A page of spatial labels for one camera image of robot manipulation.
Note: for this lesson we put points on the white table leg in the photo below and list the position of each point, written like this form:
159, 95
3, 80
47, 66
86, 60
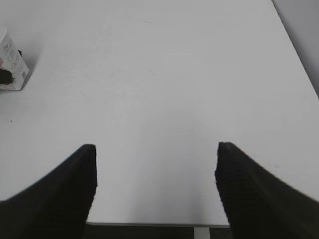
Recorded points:
201, 233

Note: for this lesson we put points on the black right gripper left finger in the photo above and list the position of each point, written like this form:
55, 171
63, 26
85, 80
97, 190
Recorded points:
57, 205

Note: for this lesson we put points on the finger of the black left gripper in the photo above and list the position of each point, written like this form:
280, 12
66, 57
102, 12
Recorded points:
5, 77

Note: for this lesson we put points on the white yili changqing yogurt bottle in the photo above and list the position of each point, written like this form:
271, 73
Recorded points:
11, 60

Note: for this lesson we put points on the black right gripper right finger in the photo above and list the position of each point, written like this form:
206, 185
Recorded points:
257, 204

